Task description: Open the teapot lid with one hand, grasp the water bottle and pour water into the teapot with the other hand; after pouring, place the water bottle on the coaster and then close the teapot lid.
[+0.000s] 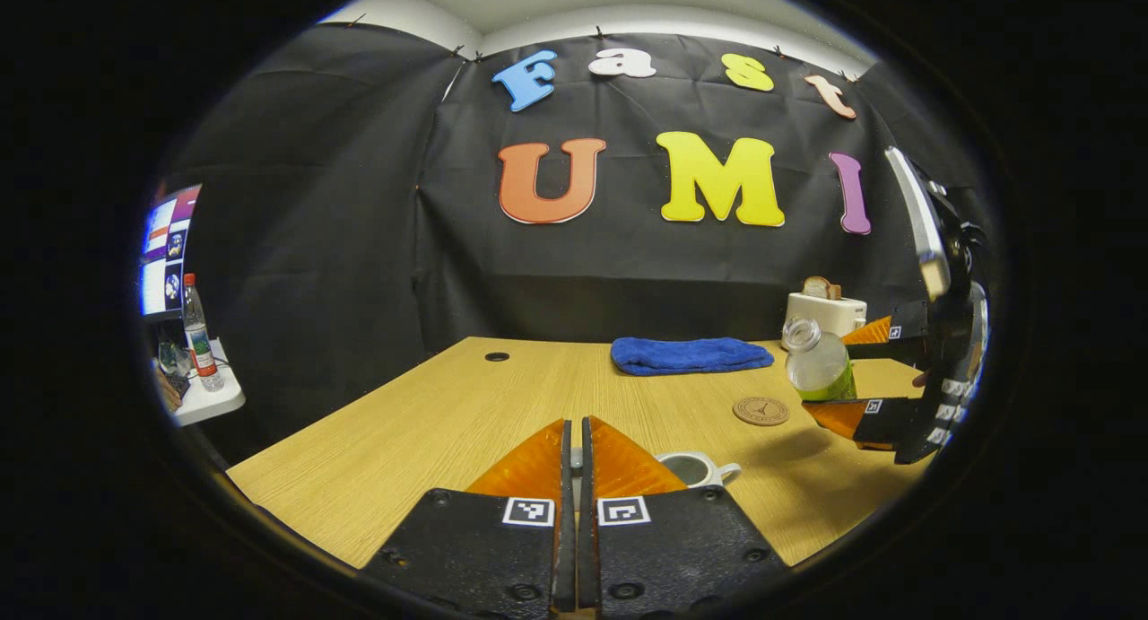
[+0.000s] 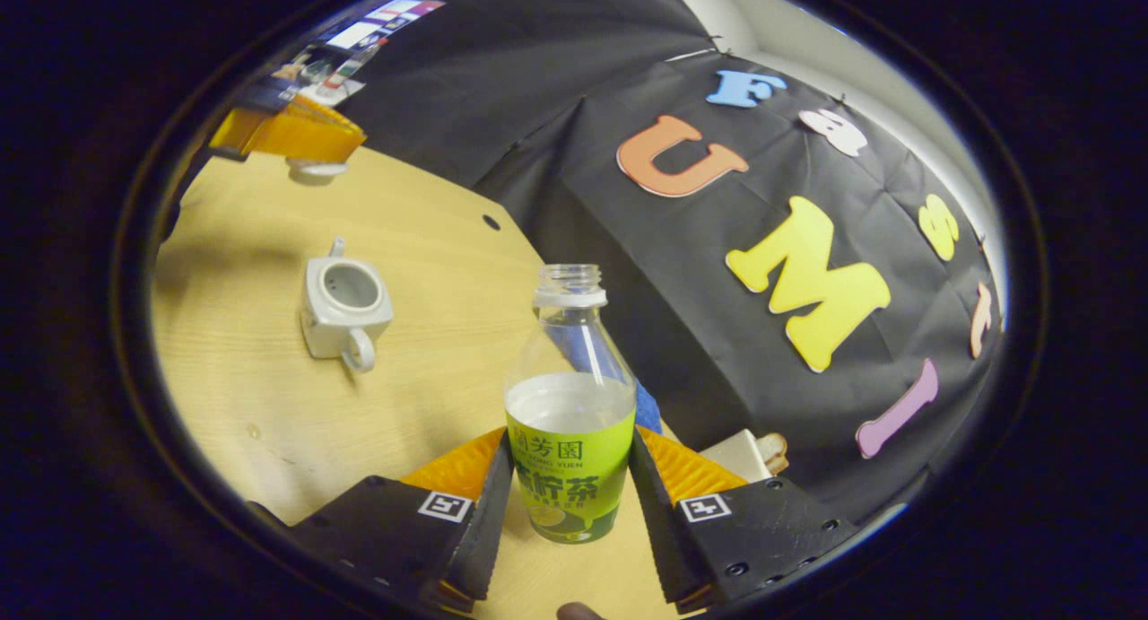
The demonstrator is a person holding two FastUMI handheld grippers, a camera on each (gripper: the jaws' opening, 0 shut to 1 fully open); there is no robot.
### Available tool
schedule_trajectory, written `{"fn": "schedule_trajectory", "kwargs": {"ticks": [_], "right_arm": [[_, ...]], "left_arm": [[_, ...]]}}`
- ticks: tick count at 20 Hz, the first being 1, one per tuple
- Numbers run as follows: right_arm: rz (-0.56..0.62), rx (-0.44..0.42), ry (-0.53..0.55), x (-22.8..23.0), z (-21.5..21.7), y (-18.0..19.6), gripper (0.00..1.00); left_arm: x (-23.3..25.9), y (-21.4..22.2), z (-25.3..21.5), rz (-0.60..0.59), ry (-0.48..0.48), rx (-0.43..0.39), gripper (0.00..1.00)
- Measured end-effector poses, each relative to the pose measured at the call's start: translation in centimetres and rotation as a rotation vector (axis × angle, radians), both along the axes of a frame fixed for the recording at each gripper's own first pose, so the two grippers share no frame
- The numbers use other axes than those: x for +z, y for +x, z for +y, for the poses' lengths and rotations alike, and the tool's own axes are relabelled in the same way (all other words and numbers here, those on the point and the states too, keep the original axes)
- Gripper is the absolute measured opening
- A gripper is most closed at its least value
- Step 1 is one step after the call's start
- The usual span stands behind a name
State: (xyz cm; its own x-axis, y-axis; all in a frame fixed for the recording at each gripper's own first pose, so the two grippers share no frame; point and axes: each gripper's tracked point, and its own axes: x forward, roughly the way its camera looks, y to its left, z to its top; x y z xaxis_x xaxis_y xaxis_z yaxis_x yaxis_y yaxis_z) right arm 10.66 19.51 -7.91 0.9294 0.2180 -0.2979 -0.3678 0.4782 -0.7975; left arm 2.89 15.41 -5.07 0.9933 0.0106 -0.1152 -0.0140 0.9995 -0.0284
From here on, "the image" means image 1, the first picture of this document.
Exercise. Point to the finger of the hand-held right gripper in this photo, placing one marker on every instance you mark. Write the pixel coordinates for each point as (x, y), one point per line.
(897, 418)
(897, 353)

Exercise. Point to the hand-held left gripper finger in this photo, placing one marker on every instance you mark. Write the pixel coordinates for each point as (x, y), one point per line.
(565, 530)
(587, 530)

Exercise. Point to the clear water bottle green label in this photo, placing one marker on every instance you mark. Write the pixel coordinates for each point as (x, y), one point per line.
(816, 364)

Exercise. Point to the white teacup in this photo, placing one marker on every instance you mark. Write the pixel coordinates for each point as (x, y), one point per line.
(691, 469)

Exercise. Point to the round cork coaster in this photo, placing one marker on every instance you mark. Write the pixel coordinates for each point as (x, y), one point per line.
(760, 411)

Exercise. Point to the red-capped plastic bottle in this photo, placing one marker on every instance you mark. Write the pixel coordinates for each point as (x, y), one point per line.
(199, 333)

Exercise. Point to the white toaster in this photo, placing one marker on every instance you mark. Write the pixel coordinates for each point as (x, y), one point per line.
(830, 313)

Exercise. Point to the bread slice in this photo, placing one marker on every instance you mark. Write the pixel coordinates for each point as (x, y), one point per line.
(821, 288)

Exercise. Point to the blue folded towel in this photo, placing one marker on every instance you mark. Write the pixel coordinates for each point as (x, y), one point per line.
(691, 354)

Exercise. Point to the black backdrop cloth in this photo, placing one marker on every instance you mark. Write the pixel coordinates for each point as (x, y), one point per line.
(323, 243)

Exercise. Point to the white side table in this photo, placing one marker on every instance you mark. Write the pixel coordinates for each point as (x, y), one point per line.
(211, 400)

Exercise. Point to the computer monitor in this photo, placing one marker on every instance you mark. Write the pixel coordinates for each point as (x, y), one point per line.
(169, 252)

